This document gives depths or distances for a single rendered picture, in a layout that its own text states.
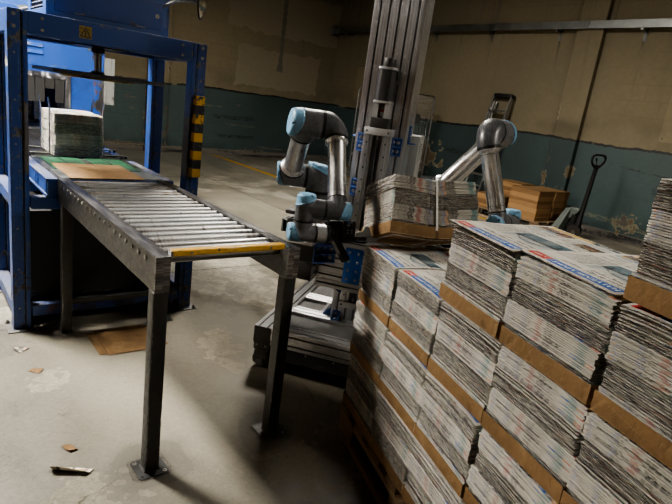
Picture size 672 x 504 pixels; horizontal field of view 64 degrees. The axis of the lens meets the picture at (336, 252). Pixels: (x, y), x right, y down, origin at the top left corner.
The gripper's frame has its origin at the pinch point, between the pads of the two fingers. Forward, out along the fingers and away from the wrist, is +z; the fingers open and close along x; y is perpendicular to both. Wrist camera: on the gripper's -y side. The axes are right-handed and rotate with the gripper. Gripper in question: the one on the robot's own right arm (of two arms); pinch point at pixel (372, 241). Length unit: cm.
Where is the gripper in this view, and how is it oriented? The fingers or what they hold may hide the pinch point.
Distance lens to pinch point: 219.7
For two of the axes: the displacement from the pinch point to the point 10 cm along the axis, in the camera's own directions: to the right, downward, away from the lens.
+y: 0.2, -10.0, 0.8
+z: 9.4, 0.4, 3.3
